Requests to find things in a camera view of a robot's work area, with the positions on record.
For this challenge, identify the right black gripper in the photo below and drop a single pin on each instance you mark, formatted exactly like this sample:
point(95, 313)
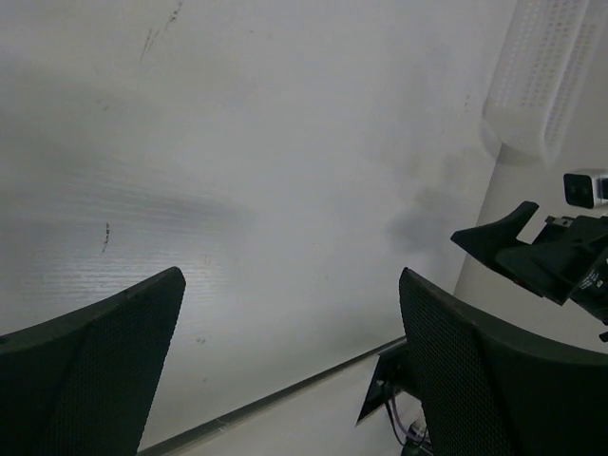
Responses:
point(566, 261)

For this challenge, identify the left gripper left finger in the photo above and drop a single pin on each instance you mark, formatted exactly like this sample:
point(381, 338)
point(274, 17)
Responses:
point(83, 383)

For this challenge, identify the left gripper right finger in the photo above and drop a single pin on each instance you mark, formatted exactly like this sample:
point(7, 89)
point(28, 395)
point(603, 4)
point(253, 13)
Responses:
point(488, 387)

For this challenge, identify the white plastic basket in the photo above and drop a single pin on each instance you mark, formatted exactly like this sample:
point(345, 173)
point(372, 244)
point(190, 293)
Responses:
point(543, 65)

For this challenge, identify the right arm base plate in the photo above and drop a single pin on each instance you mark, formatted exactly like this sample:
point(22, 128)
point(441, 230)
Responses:
point(392, 375)

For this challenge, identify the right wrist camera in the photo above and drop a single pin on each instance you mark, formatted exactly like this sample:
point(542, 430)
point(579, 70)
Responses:
point(586, 188)

